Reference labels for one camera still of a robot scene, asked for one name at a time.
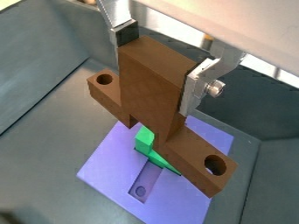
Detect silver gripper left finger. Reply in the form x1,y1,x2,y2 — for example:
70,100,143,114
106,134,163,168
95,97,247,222
96,0,139,47

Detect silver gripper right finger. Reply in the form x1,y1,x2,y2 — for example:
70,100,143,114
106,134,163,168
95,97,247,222
179,39,245,116

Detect brown T-shaped block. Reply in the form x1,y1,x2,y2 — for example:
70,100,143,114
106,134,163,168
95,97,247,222
88,36,238,197

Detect green U-shaped block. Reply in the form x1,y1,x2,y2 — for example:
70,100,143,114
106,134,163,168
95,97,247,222
135,126,180,175

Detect purple base block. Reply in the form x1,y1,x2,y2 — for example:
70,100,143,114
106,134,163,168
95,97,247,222
76,115,237,224

